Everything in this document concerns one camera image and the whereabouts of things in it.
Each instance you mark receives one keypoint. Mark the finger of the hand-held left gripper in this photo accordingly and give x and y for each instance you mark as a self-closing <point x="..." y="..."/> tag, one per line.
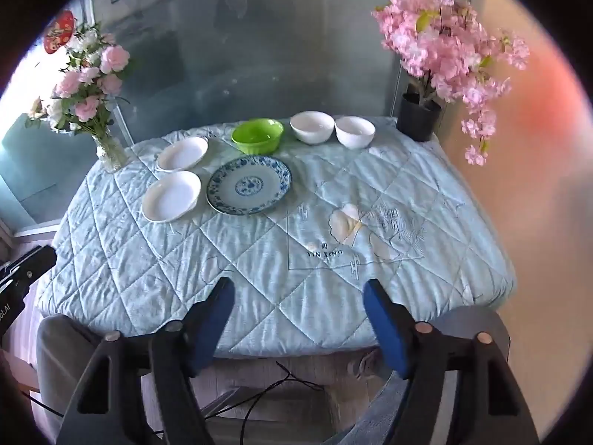
<point x="34" y="264"/>

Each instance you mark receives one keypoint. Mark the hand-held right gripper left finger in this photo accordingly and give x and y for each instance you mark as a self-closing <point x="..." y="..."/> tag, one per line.
<point x="217" y="317"/>

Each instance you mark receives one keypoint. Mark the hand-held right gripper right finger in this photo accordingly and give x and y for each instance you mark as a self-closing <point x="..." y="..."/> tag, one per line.
<point x="384" y="329"/>

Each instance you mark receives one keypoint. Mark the white plate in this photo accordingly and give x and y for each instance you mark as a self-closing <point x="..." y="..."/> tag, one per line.
<point x="183" y="153"/>
<point x="169" y="197"/>

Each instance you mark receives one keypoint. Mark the blue patterned plate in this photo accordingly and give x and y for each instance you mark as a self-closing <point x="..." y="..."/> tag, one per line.
<point x="248" y="185"/>

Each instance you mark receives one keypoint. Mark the green plate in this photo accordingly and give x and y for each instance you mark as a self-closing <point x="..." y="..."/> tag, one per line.
<point x="257" y="141"/>

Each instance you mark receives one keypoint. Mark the white bowl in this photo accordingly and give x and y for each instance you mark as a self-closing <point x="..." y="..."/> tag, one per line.
<point x="311" y="132"/>
<point x="354" y="136"/>

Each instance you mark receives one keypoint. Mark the person's left leg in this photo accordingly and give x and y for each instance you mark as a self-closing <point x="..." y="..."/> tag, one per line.
<point x="60" y="361"/>

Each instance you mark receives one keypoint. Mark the light blue quilted blanket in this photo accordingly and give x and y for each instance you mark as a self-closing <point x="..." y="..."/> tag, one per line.
<point x="259" y="250"/>

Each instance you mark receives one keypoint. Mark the blue textured cloth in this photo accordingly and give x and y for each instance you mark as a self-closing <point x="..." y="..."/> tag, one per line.
<point x="370" y="419"/>

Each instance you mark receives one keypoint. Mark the glass vase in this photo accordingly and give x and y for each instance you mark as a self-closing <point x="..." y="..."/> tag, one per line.
<point x="111" y="155"/>

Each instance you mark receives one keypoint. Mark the black flower pot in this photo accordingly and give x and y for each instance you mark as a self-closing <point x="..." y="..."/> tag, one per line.
<point x="417" y="118"/>

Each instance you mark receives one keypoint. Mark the pink and white flower bouquet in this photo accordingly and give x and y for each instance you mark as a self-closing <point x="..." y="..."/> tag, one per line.
<point x="111" y="58"/>

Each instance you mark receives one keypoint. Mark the red round window decoration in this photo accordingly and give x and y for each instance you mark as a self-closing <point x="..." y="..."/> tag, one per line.
<point x="58" y="32"/>

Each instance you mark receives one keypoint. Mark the pink cherry blossom branch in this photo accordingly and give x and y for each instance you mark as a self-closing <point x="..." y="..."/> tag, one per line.
<point x="431" y="37"/>

